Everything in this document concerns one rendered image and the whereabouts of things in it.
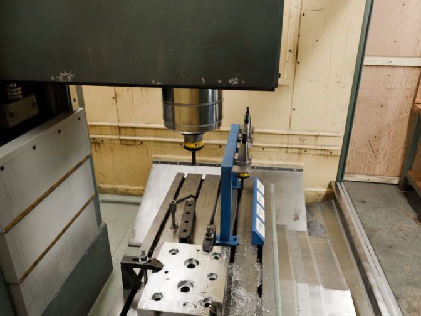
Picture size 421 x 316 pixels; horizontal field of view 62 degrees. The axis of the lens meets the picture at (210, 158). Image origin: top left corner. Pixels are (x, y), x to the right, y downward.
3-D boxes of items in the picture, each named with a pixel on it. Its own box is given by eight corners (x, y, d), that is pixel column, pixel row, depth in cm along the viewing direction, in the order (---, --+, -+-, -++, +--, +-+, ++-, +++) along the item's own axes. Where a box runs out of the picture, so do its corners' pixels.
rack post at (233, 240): (238, 237, 138) (241, 169, 126) (237, 246, 133) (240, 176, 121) (213, 236, 139) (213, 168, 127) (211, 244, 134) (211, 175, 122)
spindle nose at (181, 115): (178, 112, 101) (176, 70, 97) (231, 118, 96) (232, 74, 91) (151, 129, 88) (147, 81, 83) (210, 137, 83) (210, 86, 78)
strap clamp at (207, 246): (215, 249, 131) (216, 215, 125) (211, 273, 120) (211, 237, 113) (207, 247, 132) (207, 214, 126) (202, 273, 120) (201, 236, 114)
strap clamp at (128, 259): (165, 285, 115) (163, 248, 109) (163, 293, 112) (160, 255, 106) (126, 281, 116) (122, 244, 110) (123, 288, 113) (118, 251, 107)
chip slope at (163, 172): (298, 206, 211) (303, 167, 200) (314, 294, 148) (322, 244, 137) (155, 196, 222) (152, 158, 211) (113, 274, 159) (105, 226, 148)
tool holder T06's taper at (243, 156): (236, 157, 129) (237, 140, 126) (248, 157, 129) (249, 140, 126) (237, 162, 125) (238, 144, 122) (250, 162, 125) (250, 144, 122)
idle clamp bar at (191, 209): (196, 213, 154) (196, 200, 151) (191, 252, 130) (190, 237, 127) (185, 213, 154) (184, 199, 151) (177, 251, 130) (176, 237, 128)
